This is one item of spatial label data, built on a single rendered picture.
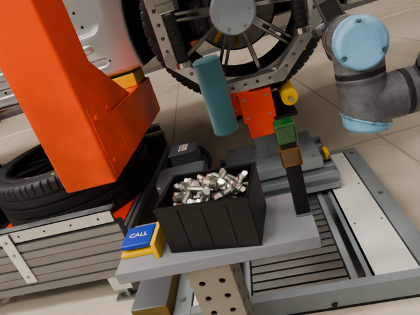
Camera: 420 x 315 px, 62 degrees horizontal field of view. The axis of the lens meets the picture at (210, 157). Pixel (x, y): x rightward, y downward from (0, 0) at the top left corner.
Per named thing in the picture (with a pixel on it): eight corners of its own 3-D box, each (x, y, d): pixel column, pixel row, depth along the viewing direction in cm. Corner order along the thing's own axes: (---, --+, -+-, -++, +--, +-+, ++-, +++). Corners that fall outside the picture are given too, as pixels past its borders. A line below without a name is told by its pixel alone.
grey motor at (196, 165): (230, 190, 164) (209, 124, 150) (229, 250, 127) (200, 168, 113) (194, 199, 168) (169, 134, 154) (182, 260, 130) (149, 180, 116)
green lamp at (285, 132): (295, 134, 68) (292, 115, 67) (299, 142, 65) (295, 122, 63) (275, 139, 69) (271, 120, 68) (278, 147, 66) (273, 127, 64)
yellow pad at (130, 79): (145, 77, 152) (141, 66, 150) (137, 85, 140) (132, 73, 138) (116, 85, 155) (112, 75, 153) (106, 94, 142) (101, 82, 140)
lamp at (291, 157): (300, 156, 70) (296, 138, 69) (304, 165, 67) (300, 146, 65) (280, 160, 71) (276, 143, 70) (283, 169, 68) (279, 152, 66)
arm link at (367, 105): (414, 127, 65) (408, 61, 61) (351, 142, 67) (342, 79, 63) (391, 114, 74) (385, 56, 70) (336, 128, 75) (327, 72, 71)
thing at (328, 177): (321, 151, 172) (318, 133, 169) (342, 188, 140) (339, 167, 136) (224, 174, 181) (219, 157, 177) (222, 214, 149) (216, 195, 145)
